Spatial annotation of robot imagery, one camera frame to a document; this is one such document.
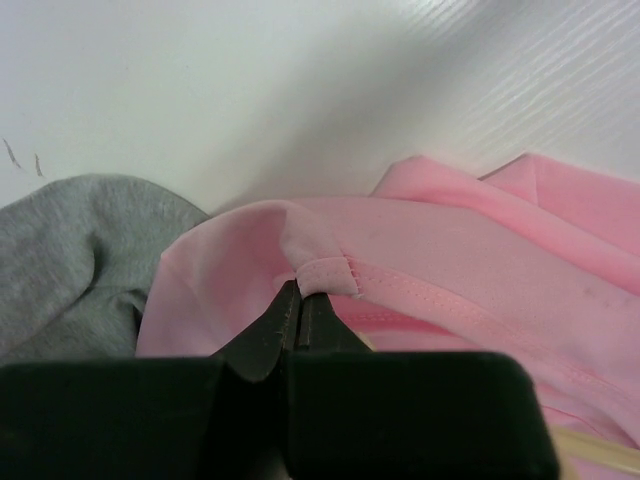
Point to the grey shirt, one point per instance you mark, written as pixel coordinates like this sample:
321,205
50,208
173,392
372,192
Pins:
78,258

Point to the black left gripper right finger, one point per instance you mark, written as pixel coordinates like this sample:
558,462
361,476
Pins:
320,335

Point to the pink t shirt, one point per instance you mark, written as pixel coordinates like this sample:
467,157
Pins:
538,260

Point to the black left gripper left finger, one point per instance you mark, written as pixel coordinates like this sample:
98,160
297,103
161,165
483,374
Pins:
209,417

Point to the beige plastic hanger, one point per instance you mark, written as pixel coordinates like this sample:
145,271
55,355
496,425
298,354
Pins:
590,450

